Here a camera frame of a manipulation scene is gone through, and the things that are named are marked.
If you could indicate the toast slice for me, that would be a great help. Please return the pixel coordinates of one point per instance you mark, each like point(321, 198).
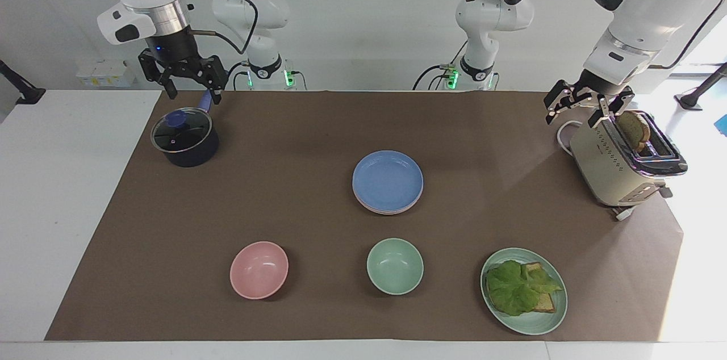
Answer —
point(546, 303)

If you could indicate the black stand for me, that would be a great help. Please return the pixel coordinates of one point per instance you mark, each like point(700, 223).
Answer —
point(23, 90)
point(696, 97)

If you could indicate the brown bread slice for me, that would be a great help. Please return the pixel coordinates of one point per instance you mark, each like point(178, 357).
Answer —
point(633, 128)

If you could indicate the white wall socket box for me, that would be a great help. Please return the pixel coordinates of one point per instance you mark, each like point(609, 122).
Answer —
point(105, 74)

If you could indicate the green plate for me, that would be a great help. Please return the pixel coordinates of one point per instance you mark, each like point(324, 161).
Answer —
point(534, 323)

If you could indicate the green bowl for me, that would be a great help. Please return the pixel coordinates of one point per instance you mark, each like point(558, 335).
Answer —
point(395, 266)

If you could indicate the blue plate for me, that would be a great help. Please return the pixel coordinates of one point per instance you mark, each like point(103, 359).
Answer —
point(387, 178)

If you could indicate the dark blue saucepan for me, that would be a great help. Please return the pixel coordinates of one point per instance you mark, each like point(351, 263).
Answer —
point(199, 150)

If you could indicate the pink plate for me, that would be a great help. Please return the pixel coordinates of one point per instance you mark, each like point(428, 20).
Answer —
point(375, 210)

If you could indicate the glass lid with blue knob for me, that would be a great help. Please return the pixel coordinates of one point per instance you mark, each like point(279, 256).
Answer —
point(182, 130)

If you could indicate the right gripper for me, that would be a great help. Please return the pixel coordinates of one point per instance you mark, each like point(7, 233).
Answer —
point(170, 50)

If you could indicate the green lettuce leaf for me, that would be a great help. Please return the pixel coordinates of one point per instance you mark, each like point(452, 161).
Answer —
point(511, 289)

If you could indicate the silver toaster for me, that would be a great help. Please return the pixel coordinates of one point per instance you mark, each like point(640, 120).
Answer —
point(596, 167)

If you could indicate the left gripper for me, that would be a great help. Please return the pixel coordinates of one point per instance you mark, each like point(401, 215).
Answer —
point(604, 88)

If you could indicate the pink bowl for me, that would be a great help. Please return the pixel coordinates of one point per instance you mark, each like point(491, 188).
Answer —
point(258, 270)

